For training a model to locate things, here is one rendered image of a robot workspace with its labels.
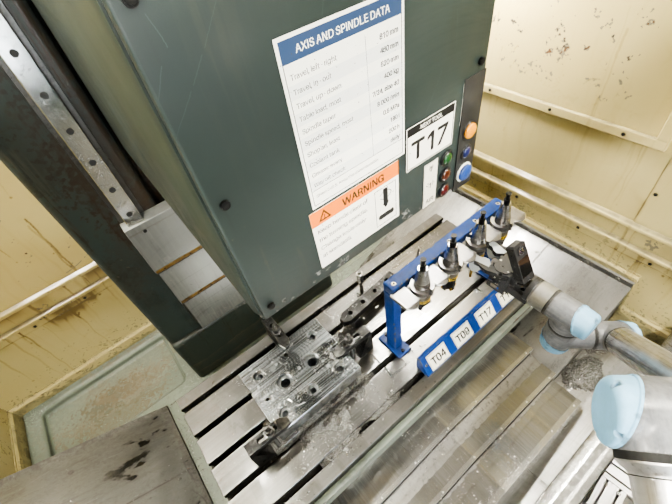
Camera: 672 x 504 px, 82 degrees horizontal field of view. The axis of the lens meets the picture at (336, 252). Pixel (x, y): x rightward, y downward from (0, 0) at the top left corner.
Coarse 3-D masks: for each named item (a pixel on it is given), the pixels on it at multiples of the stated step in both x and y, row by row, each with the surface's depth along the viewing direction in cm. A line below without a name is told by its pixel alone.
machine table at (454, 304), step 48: (432, 240) 153; (336, 288) 144; (480, 288) 135; (288, 336) 136; (336, 336) 130; (432, 336) 126; (480, 336) 123; (240, 384) 124; (288, 384) 121; (384, 384) 117; (432, 384) 115; (192, 432) 115; (240, 432) 113; (336, 432) 110; (384, 432) 108; (240, 480) 105; (288, 480) 103; (336, 480) 104
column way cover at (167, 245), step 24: (144, 216) 104; (168, 216) 106; (144, 240) 106; (168, 240) 110; (192, 240) 115; (168, 264) 114; (192, 264) 121; (192, 288) 126; (216, 288) 134; (192, 312) 132; (216, 312) 140
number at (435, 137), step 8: (448, 120) 56; (432, 128) 55; (440, 128) 56; (448, 128) 57; (432, 136) 56; (440, 136) 57; (448, 136) 58; (432, 144) 57; (440, 144) 58; (424, 152) 56
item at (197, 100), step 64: (64, 0) 35; (128, 0) 26; (192, 0) 28; (256, 0) 31; (320, 0) 34; (448, 0) 44; (128, 64) 29; (192, 64) 31; (256, 64) 34; (448, 64) 50; (128, 128) 54; (192, 128) 33; (256, 128) 37; (192, 192) 38; (256, 192) 41; (256, 256) 47
